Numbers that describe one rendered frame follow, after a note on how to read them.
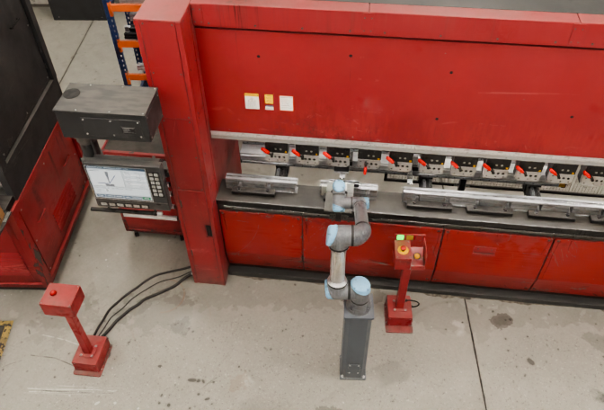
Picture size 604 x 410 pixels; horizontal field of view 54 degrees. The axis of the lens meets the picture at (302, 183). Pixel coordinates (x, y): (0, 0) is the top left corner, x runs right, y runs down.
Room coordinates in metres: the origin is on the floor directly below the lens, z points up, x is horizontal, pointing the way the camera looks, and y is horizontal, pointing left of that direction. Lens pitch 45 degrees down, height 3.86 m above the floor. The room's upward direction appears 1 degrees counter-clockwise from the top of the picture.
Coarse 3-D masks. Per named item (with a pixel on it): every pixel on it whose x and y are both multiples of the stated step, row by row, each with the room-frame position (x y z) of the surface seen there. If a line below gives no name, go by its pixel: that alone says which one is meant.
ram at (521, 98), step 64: (256, 64) 2.91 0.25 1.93; (320, 64) 2.86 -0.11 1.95; (384, 64) 2.81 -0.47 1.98; (448, 64) 2.77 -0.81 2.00; (512, 64) 2.72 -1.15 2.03; (576, 64) 2.68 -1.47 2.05; (256, 128) 2.91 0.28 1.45; (320, 128) 2.86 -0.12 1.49; (384, 128) 2.81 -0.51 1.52; (448, 128) 2.76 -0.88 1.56; (512, 128) 2.71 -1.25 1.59; (576, 128) 2.66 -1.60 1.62
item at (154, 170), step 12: (96, 156) 2.53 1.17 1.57; (108, 156) 2.53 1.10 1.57; (120, 156) 2.53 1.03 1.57; (132, 156) 2.53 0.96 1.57; (84, 168) 2.45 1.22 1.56; (144, 168) 2.41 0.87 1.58; (156, 168) 2.41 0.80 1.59; (156, 180) 2.40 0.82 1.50; (156, 192) 2.41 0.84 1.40; (168, 192) 2.44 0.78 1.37; (108, 204) 2.45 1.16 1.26; (120, 204) 2.43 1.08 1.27; (132, 204) 2.43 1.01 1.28; (144, 204) 2.42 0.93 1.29; (156, 204) 2.41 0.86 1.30; (168, 204) 2.41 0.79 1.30
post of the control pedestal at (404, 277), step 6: (402, 270) 2.47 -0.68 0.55; (408, 270) 2.43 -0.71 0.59; (402, 276) 2.44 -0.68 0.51; (408, 276) 2.43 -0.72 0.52; (402, 282) 2.44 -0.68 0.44; (408, 282) 2.43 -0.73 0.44; (402, 288) 2.43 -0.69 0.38; (402, 294) 2.43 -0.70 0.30; (396, 300) 2.46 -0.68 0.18; (402, 300) 2.43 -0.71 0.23; (396, 306) 2.44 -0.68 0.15; (402, 306) 2.43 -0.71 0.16
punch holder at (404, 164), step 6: (390, 156) 2.80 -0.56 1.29; (396, 156) 2.79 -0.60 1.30; (402, 156) 2.79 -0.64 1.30; (408, 156) 2.78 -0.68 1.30; (402, 162) 2.79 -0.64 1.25; (408, 162) 2.78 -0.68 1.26; (390, 168) 2.79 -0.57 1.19; (396, 168) 2.79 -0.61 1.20; (402, 168) 2.79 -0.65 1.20; (408, 168) 2.78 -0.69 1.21
